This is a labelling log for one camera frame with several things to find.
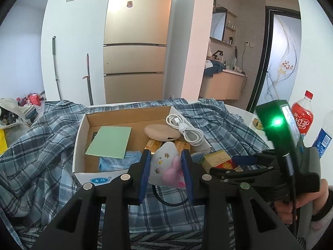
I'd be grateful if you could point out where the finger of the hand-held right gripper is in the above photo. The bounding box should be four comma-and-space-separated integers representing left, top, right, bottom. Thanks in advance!
232, 150, 280, 166
209, 165, 281, 188

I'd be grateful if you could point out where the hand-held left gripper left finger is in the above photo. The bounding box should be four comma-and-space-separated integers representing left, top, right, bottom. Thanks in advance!
31, 150, 152, 250

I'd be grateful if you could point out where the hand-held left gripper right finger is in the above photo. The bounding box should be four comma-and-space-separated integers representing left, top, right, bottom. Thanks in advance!
181, 150, 303, 250

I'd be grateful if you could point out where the pink plush bunny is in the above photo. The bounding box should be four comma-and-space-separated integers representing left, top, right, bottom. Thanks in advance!
163, 156, 187, 189

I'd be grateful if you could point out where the white pouch with pink toy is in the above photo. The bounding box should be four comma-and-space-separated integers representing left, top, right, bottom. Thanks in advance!
148, 142, 184, 186

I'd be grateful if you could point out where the gold red tea box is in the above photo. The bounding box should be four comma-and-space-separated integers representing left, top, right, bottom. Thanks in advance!
202, 150, 244, 174

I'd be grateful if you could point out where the blue tissue pack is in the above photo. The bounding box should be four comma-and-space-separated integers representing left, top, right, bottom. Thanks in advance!
98, 150, 142, 172

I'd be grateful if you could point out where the cardboard box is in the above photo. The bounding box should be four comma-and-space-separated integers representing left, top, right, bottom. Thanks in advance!
72, 105, 211, 186

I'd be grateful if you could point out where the person's right forearm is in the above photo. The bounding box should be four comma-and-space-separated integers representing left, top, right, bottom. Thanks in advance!
311, 186, 333, 231

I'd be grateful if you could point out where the person's right hand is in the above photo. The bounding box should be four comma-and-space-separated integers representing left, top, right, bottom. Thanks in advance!
275, 179, 329, 224

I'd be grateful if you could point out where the red cola bottle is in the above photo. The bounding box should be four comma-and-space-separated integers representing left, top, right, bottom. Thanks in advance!
291, 90, 315, 136

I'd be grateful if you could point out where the yellow packet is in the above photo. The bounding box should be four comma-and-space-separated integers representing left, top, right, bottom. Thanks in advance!
146, 139, 163, 151
174, 139, 191, 154

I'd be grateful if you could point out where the black hair band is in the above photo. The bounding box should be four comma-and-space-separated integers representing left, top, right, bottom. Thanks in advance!
152, 185, 190, 206

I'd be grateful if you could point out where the beige oval case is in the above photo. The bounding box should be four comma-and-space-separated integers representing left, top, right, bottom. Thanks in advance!
144, 124, 181, 142

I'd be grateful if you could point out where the clear water bottle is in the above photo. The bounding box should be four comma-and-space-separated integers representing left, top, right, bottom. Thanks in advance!
311, 109, 333, 159

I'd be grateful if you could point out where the green card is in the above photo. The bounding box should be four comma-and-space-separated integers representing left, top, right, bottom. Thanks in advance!
85, 126, 132, 159

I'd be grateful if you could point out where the patterned glass door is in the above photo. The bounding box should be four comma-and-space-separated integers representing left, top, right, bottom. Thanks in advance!
246, 6, 302, 114

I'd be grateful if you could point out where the wooden vanity cabinet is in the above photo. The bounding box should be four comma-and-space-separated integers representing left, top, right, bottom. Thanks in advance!
199, 69, 246, 101

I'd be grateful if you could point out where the dark blue cloth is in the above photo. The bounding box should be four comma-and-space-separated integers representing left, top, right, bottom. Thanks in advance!
203, 59, 226, 78

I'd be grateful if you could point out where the dark thin stick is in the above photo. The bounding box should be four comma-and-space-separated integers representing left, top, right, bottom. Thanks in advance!
83, 53, 94, 106

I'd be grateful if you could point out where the blue plaid cloth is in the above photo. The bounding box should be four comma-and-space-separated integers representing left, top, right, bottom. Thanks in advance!
0, 97, 276, 250

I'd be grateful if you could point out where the bathroom mirror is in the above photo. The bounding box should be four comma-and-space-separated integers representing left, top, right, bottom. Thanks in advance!
211, 5, 228, 42

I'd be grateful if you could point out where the gold refrigerator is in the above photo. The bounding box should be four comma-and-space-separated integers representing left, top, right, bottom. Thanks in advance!
103, 0, 173, 104

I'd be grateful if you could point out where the grey plastic bag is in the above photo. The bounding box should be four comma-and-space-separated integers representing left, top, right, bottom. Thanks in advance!
0, 97, 34, 130

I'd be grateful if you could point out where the white charging cable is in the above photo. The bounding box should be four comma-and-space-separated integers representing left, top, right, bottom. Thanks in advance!
166, 113, 204, 146

